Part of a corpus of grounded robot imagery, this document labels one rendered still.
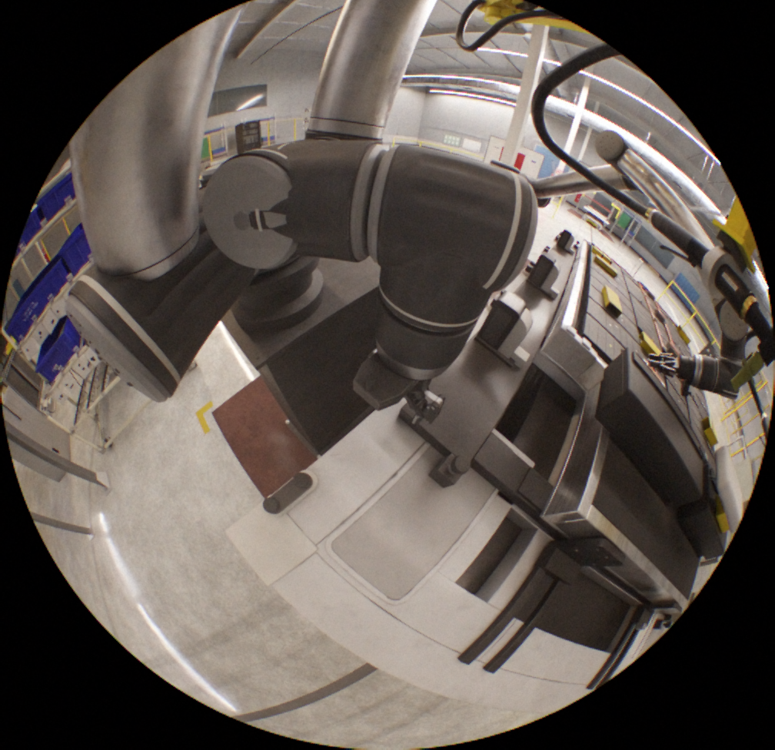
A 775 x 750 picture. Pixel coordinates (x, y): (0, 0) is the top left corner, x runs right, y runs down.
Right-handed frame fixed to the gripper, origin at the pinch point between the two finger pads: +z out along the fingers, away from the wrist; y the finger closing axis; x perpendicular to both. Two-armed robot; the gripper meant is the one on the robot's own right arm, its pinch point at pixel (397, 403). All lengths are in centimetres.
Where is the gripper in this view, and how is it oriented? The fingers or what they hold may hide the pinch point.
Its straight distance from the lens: 44.6
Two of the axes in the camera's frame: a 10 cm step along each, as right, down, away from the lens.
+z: -1.1, 5.7, 8.2
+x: -6.5, 5.8, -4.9
